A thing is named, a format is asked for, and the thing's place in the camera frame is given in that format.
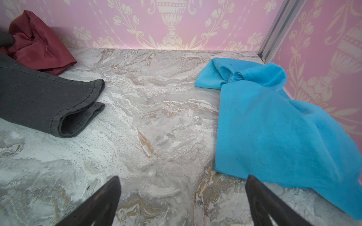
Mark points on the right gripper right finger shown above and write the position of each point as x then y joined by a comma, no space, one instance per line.
265,206

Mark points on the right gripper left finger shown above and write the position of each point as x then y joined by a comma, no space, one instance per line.
97,210

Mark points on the turquoise blue cloth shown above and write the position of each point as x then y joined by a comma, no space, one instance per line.
264,133

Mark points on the dark grey cloth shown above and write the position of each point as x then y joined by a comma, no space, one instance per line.
45,102

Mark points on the maroon cloth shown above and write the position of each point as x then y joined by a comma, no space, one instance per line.
35,45

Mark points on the right aluminium corner post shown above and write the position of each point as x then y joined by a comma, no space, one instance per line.
281,25

